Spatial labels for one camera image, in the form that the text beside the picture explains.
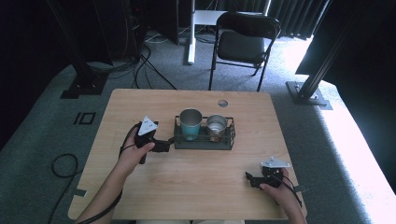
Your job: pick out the grey round table grommet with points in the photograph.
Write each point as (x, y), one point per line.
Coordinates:
(223, 103)

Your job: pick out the person's right hand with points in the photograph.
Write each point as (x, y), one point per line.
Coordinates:
(283, 194)

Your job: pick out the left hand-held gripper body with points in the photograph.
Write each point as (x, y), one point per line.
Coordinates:
(144, 137)

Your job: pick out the black metal stand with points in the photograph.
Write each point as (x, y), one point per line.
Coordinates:
(85, 84)
(306, 95)

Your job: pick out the grey tape piece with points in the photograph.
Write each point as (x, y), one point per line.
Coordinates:
(80, 192)
(300, 188)

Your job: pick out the person's left hand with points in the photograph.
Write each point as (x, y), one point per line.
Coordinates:
(130, 157)

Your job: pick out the black folding chair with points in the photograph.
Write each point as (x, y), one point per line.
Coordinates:
(241, 46)

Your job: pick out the teal metal cup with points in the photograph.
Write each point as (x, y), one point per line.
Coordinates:
(190, 129)

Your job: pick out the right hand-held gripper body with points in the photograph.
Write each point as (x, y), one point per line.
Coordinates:
(271, 177)

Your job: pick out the short silver metal cup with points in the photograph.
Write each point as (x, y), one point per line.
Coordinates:
(216, 132)

